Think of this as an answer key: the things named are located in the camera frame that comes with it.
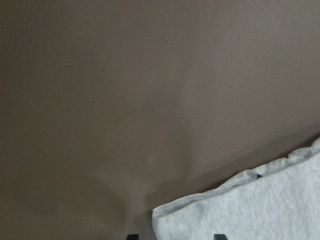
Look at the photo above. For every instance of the grey cartoon print t-shirt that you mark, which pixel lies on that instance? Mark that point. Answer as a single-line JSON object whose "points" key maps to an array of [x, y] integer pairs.
{"points": [[279, 200]]}

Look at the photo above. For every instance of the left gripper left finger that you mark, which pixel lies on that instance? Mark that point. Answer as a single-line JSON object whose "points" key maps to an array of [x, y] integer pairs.
{"points": [[132, 237]]}

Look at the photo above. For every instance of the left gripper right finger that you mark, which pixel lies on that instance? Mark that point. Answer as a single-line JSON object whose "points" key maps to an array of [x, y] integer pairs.
{"points": [[220, 237]]}

